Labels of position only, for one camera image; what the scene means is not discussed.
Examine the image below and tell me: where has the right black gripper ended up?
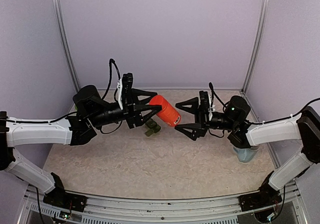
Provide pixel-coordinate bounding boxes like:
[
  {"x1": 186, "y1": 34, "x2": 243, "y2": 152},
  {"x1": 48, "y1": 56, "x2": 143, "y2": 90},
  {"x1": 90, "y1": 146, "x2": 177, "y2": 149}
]
[{"x1": 174, "y1": 97, "x2": 237, "y2": 141}]

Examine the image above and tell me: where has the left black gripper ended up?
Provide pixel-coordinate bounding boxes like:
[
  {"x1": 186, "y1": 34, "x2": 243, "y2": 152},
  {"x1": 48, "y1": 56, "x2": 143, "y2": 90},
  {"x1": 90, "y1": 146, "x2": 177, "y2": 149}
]
[{"x1": 89, "y1": 88, "x2": 162, "y2": 129}]

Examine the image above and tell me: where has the red pill bottle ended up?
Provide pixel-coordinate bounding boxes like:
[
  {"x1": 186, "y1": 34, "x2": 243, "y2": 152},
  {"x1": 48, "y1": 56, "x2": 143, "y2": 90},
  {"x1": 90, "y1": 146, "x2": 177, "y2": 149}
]
[{"x1": 149, "y1": 95, "x2": 181, "y2": 127}]

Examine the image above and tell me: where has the green weekly pill organizer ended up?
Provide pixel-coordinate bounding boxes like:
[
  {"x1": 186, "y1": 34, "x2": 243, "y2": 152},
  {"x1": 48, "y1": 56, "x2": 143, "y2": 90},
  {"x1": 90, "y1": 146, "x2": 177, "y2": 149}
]
[{"x1": 145, "y1": 118, "x2": 161, "y2": 137}]

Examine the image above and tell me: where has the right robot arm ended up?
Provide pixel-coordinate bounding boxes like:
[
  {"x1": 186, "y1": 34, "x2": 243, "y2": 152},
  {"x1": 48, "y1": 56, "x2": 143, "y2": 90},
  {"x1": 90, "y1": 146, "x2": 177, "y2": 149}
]
[{"x1": 175, "y1": 91, "x2": 320, "y2": 206}]

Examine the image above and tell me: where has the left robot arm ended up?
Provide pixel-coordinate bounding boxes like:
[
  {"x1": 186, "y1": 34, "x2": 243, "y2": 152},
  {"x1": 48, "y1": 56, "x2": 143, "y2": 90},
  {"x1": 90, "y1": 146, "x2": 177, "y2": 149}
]
[{"x1": 0, "y1": 85, "x2": 162, "y2": 206}]

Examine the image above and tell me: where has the light blue mug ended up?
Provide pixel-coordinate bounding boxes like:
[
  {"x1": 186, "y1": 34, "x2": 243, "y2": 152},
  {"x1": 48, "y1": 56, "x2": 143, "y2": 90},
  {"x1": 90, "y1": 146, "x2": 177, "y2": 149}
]
[{"x1": 233, "y1": 146, "x2": 259, "y2": 163}]

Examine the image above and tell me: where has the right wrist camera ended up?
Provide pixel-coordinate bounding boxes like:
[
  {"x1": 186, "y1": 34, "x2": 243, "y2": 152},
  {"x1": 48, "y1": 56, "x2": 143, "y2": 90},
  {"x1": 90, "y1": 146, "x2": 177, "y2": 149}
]
[{"x1": 199, "y1": 82, "x2": 216, "y2": 121}]

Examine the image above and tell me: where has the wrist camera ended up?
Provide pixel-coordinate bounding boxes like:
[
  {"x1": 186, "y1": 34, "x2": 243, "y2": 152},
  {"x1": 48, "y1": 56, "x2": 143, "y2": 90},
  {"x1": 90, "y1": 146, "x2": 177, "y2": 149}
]
[
  {"x1": 199, "y1": 82, "x2": 216, "y2": 121},
  {"x1": 117, "y1": 73, "x2": 133, "y2": 110}
]

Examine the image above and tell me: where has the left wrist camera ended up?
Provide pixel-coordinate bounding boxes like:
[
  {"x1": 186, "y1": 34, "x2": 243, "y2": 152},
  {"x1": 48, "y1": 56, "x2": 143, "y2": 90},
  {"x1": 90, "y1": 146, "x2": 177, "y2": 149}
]
[{"x1": 117, "y1": 73, "x2": 133, "y2": 110}]

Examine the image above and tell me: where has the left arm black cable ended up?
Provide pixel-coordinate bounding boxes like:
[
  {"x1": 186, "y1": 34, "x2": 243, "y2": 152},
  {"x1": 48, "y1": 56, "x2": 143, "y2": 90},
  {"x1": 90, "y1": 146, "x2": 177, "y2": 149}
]
[{"x1": 4, "y1": 58, "x2": 121, "y2": 124}]

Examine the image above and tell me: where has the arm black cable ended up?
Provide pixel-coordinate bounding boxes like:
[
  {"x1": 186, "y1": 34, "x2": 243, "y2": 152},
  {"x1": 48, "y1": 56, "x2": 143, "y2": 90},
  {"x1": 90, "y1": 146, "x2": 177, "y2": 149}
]
[
  {"x1": 4, "y1": 58, "x2": 121, "y2": 124},
  {"x1": 247, "y1": 108, "x2": 308, "y2": 125}
]

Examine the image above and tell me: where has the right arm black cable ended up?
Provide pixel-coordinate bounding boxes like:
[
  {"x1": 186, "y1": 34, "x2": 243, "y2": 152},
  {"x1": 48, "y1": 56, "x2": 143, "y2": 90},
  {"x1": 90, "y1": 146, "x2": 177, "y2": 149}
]
[{"x1": 247, "y1": 108, "x2": 308, "y2": 125}]

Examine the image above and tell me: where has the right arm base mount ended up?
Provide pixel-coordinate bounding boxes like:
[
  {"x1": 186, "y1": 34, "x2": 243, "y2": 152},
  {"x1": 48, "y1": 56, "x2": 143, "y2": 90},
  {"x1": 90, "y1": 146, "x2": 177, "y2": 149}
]
[{"x1": 238, "y1": 184, "x2": 283, "y2": 211}]

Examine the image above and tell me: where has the front aluminium rail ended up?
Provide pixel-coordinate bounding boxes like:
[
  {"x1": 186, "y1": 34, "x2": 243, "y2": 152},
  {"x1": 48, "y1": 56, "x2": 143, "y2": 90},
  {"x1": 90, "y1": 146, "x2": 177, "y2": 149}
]
[{"x1": 17, "y1": 181, "x2": 308, "y2": 224}]

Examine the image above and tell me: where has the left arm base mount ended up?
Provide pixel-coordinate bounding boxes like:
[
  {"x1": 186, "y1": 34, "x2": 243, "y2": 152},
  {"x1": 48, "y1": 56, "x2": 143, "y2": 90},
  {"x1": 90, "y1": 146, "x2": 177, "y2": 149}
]
[{"x1": 43, "y1": 182, "x2": 87, "y2": 212}]

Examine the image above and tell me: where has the left aluminium frame post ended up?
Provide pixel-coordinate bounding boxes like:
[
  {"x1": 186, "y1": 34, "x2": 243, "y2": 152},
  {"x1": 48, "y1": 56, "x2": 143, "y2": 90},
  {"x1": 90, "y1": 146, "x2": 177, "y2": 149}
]
[{"x1": 52, "y1": 0, "x2": 81, "y2": 92}]

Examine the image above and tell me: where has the aluminium frame post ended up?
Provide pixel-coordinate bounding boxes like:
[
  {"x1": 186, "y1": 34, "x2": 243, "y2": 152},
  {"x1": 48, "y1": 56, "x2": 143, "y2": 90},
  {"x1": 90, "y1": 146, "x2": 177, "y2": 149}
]
[
  {"x1": 241, "y1": 0, "x2": 270, "y2": 95},
  {"x1": 52, "y1": 0, "x2": 81, "y2": 92}
]

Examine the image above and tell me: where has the right aluminium frame post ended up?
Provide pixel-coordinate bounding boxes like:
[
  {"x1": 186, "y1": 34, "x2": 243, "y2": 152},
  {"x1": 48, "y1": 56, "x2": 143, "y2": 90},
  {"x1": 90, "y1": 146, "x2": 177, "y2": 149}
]
[{"x1": 241, "y1": 0, "x2": 270, "y2": 95}]

